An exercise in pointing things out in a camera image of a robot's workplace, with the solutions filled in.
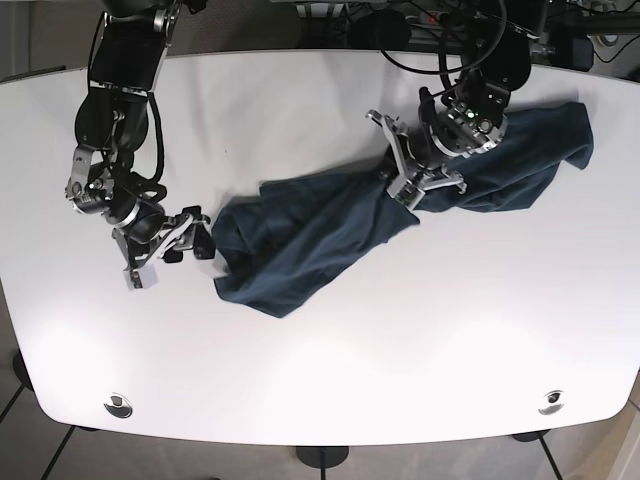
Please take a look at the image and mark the right chrome table grommet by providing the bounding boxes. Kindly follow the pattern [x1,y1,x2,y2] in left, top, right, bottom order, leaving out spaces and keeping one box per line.
[537,390,566,416]

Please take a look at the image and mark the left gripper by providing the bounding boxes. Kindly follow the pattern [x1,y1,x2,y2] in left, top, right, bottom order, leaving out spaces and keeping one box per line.
[366,110,467,210]

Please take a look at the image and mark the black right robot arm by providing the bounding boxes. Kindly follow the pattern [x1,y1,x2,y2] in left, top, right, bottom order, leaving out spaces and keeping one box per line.
[65,1,215,290]

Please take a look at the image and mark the left chrome table grommet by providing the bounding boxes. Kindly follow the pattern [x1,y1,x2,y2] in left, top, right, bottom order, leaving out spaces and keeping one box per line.
[103,392,133,419]

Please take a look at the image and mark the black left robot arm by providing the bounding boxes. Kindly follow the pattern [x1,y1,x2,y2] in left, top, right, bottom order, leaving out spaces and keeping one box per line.
[367,1,530,211]

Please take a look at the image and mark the dark teal T-shirt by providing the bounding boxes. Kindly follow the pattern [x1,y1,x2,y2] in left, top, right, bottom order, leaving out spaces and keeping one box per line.
[212,102,594,318]

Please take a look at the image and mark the front black table foot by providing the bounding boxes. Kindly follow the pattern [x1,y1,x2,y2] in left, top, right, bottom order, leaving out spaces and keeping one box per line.
[295,446,349,469]

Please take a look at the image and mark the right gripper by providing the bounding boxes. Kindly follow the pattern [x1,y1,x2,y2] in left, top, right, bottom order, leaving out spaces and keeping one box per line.
[112,203,216,291]

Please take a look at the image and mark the chrome table grommet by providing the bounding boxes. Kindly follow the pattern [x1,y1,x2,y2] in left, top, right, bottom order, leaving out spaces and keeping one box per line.
[537,390,566,416]
[103,392,133,419]

